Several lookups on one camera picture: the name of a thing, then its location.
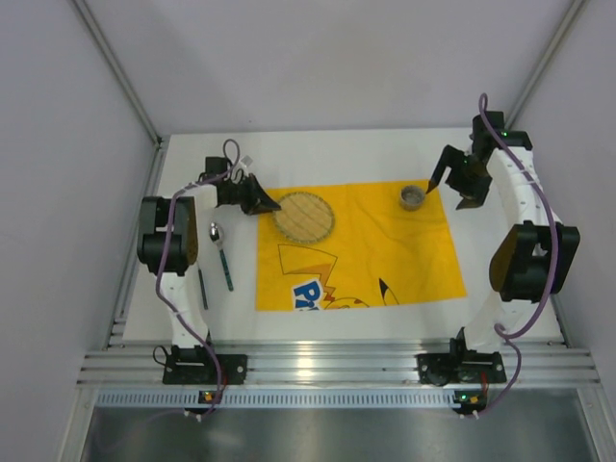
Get green handled spoon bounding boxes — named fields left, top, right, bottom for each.
left=209, top=221, right=234, bottom=292

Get round woven yellow plate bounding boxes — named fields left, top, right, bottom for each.
left=273, top=192, right=335, bottom=244

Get speckled ceramic cup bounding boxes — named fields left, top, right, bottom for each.
left=399, top=185, right=426, bottom=212

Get yellow printed cloth placemat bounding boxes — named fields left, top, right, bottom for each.
left=255, top=181, right=467, bottom=312

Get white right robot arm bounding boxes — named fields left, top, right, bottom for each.
left=418, top=130, right=580, bottom=387

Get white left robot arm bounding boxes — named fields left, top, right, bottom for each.
left=137, top=173, right=281, bottom=387

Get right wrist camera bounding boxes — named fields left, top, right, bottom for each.
left=472, top=111, right=504, bottom=156

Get green handled fork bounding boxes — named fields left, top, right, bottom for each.
left=197, top=266, right=209, bottom=311

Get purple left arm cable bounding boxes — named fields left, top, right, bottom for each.
left=153, top=138, right=242, bottom=420

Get aluminium frame corner post left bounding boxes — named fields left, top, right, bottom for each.
left=68, top=0, right=163, bottom=147

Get aluminium frame corner post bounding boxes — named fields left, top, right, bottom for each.
left=68, top=0, right=163, bottom=147
left=505, top=0, right=588, bottom=130

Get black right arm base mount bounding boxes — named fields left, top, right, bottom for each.
left=417, top=352, right=506, bottom=387

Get aluminium frame corner post right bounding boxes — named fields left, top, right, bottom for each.
left=505, top=0, right=588, bottom=130

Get white slotted cable duct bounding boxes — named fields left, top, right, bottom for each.
left=96, top=388, right=482, bottom=410

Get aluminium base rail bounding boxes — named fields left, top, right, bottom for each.
left=77, top=342, right=601, bottom=388

